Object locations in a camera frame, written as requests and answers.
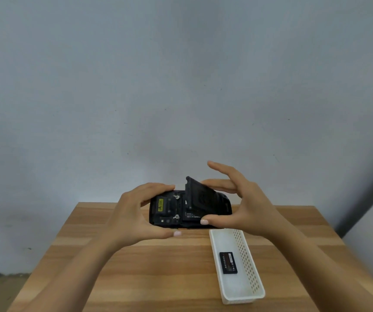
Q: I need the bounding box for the person's right hand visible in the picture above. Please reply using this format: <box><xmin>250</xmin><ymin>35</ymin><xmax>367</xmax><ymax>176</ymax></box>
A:
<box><xmin>200</xmin><ymin>161</ymin><xmax>292</xmax><ymax>240</ymax></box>

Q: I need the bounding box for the person's left hand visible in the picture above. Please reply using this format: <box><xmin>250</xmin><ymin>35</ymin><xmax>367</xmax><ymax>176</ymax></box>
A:
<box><xmin>105</xmin><ymin>182</ymin><xmax>182</xmax><ymax>251</ymax></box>

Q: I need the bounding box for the black handheld terminal device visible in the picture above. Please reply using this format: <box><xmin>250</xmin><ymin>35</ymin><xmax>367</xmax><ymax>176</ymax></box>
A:
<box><xmin>149</xmin><ymin>188</ymin><xmax>233</xmax><ymax>230</ymax></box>

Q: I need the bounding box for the black battery cover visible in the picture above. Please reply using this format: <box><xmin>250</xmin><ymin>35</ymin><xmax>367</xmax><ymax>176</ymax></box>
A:
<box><xmin>185</xmin><ymin>176</ymin><xmax>220</xmax><ymax>214</ymax></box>

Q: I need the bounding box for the person's right forearm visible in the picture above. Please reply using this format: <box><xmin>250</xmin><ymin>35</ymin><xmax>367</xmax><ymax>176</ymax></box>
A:
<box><xmin>265</xmin><ymin>213</ymin><xmax>373</xmax><ymax>312</ymax></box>

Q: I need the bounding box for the person's left forearm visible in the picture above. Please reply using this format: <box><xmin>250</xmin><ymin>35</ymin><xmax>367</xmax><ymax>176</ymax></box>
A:
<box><xmin>24</xmin><ymin>229</ymin><xmax>132</xmax><ymax>312</ymax></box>

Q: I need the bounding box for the black battery with white print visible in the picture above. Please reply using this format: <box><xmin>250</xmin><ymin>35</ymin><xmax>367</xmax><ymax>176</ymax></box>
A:
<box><xmin>183</xmin><ymin>210</ymin><xmax>204</xmax><ymax>222</ymax></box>

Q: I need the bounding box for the wooden table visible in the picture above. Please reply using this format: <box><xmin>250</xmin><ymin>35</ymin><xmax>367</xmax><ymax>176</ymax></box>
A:
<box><xmin>7</xmin><ymin>202</ymin><xmax>373</xmax><ymax>312</ymax></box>

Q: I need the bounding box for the black battery with red label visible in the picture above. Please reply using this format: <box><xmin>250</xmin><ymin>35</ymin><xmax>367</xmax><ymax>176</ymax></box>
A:
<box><xmin>219</xmin><ymin>252</ymin><xmax>238</xmax><ymax>275</ymax></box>

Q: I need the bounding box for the white perforated plastic basket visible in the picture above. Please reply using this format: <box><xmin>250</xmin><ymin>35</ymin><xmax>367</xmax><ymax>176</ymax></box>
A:
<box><xmin>209</xmin><ymin>228</ymin><xmax>266</xmax><ymax>305</ymax></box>

